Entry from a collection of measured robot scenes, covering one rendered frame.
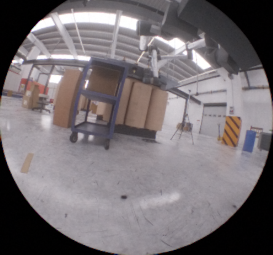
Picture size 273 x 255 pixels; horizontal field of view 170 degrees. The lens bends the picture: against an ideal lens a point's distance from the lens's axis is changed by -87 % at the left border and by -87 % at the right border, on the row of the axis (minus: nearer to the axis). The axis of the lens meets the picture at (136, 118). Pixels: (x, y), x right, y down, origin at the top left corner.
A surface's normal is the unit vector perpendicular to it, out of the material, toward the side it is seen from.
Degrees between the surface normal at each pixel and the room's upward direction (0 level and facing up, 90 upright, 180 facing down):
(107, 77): 90
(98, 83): 90
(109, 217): 0
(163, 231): 0
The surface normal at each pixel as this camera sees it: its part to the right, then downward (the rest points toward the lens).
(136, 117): 0.31, 0.07
